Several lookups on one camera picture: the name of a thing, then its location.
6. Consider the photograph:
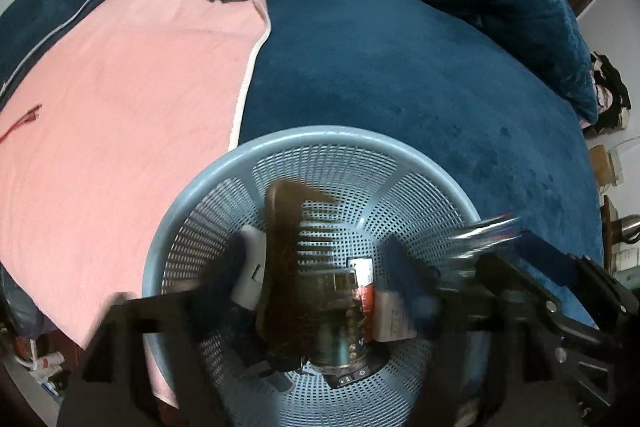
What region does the pink bed sheet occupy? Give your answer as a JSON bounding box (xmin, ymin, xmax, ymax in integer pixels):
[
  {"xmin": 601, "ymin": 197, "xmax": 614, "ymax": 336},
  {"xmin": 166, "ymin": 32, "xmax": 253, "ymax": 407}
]
[{"xmin": 0, "ymin": 0, "xmax": 273, "ymax": 408}]

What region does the white USB charger cube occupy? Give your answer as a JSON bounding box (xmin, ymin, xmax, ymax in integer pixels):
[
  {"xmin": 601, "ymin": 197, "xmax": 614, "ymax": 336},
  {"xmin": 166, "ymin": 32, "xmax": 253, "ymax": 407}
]
[{"xmin": 230, "ymin": 227, "xmax": 268, "ymax": 310}]

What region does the pile of clothes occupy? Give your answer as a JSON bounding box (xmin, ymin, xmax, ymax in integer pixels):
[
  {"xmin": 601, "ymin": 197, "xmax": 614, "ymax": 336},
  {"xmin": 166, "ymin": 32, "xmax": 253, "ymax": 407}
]
[{"xmin": 580, "ymin": 52, "xmax": 633, "ymax": 132}]

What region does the white plug adapter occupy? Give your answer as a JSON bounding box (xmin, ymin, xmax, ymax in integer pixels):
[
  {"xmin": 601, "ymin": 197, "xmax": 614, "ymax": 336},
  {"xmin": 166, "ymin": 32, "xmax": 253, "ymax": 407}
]
[{"xmin": 372, "ymin": 289, "xmax": 418, "ymax": 343}]

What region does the pack of AAA batteries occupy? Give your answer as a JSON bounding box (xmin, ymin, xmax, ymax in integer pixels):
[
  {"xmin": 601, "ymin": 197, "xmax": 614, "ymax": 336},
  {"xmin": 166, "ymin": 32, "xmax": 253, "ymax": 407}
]
[{"xmin": 347, "ymin": 257, "xmax": 378, "ymax": 343}]

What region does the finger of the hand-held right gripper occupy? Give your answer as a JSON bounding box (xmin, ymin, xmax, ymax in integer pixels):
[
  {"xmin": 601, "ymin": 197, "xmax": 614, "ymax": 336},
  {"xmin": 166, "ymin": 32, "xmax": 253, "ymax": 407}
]
[
  {"xmin": 517, "ymin": 231, "xmax": 626, "ymax": 308},
  {"xmin": 477, "ymin": 253, "xmax": 563, "ymax": 323}
]

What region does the black car key fob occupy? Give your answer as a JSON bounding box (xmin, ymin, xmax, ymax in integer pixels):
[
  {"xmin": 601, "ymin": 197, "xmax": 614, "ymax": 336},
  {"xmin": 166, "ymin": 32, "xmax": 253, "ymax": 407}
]
[{"xmin": 322, "ymin": 352, "xmax": 391, "ymax": 390}]

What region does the red cable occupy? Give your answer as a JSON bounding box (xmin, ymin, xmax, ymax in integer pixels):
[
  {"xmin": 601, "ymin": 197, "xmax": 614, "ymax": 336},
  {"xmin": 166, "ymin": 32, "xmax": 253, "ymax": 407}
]
[{"xmin": 0, "ymin": 104, "xmax": 43, "ymax": 142}]

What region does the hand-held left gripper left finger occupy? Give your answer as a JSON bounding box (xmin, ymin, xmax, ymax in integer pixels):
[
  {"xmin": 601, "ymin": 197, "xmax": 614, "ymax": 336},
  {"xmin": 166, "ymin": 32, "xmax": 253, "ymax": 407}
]
[{"xmin": 57, "ymin": 232, "xmax": 251, "ymax": 427}]

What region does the small cardboard box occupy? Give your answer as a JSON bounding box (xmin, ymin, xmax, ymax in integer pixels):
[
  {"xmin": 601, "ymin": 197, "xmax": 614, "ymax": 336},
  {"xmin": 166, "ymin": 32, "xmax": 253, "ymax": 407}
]
[{"xmin": 589, "ymin": 146, "xmax": 626, "ymax": 188}]

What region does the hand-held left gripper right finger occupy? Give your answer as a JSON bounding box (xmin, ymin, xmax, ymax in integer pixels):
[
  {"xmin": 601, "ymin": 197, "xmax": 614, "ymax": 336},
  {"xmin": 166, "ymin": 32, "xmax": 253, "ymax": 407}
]
[{"xmin": 382, "ymin": 234, "xmax": 556, "ymax": 427}]

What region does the dark glass jar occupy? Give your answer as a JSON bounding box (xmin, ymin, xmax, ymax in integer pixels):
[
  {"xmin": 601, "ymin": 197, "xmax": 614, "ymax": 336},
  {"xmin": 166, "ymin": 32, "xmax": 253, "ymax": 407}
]
[{"xmin": 300, "ymin": 269, "xmax": 373, "ymax": 370}]

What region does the battery pack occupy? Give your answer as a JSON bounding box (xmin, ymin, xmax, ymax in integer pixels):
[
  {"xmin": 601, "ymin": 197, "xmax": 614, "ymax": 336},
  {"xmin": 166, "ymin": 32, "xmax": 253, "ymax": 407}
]
[{"xmin": 450, "ymin": 212, "xmax": 523, "ymax": 258}]

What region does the brown wooden comb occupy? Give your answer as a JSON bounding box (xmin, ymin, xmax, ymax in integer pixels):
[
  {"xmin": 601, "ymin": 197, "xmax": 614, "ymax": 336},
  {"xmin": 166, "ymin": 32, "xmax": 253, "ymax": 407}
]
[{"xmin": 255, "ymin": 179, "xmax": 346, "ymax": 350}]

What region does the metal thermos flask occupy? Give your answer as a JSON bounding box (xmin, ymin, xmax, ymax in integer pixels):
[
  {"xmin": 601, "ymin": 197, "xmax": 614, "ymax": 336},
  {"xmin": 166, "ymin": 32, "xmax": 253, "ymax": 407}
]
[{"xmin": 617, "ymin": 212, "xmax": 640, "ymax": 243}]

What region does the light blue plastic basket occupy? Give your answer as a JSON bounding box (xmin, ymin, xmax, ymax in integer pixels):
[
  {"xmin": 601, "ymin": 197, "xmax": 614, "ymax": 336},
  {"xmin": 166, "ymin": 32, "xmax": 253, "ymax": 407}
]
[{"xmin": 141, "ymin": 124, "xmax": 483, "ymax": 427}]

